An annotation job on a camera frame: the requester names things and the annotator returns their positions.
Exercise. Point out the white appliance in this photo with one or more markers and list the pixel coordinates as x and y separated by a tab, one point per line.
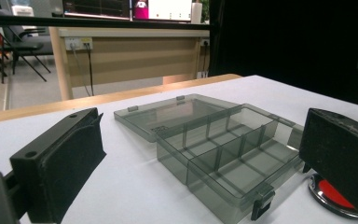
22	10

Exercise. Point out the red and chrome round object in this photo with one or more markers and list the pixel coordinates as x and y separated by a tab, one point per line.
331	193

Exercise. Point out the white wall socket strip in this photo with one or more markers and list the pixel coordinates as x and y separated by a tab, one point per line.
78	43

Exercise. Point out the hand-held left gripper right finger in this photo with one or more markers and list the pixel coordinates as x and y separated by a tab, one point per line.
338	152

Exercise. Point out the clear grey compartment organizer box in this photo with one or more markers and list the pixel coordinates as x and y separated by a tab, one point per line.
220	146

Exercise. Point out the black metal frame bar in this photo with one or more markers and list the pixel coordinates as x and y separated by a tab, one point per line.
93	22

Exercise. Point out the dark computer monitor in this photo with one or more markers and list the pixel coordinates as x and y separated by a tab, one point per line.
96	8

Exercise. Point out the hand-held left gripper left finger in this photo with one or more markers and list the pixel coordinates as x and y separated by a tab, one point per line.
59	161

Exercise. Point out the black office chair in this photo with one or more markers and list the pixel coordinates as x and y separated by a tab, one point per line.
21	46

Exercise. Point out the black curtain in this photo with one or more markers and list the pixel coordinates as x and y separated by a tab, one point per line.
295	46

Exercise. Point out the beige wooden desk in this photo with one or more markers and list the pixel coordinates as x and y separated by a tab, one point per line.
127	56

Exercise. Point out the white paper roll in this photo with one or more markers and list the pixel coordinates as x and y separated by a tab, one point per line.
196	12

